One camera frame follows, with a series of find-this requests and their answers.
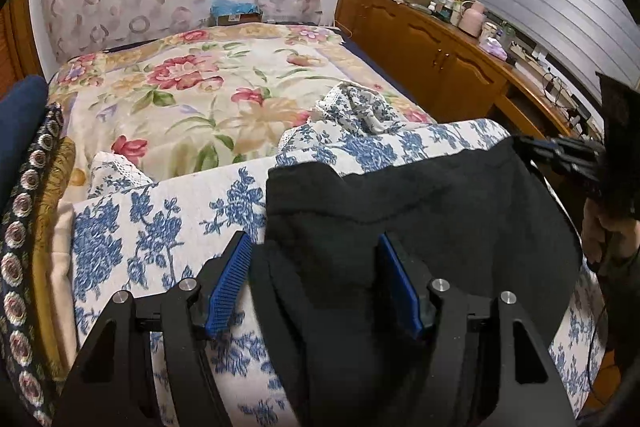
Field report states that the black t-shirt white script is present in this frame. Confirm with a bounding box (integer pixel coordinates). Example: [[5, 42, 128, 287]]
[[250, 139, 582, 426]]

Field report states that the person's right hand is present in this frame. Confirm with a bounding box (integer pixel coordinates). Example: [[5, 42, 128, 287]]
[[582, 198, 639, 263]]

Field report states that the blue white floral bedsheet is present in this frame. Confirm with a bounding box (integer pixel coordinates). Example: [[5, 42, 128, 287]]
[[50, 110, 605, 426]]

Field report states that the purple small pouch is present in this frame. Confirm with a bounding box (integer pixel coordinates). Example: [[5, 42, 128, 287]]
[[478, 37, 508, 62]]

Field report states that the brown wooden sideboard cabinet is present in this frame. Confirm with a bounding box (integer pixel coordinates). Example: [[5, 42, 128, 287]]
[[334, 0, 578, 138]]

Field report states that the floral red beige blanket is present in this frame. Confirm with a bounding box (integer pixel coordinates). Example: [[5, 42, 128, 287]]
[[50, 23, 433, 202]]

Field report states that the pink thermos jug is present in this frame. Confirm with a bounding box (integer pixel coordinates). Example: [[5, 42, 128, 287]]
[[458, 0, 485, 38]]

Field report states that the dark circle patterned cloth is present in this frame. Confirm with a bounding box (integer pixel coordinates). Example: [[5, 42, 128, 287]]
[[1, 103, 64, 426]]

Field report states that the navy blue folded cloth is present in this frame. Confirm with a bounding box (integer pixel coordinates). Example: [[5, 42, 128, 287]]
[[0, 75, 48, 209]]

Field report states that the blue item on box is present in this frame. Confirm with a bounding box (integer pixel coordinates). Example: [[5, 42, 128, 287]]
[[208, 0, 262, 26]]

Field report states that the brown louvered wardrobe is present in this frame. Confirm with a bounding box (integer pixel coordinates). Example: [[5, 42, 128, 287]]
[[0, 0, 42, 98]]

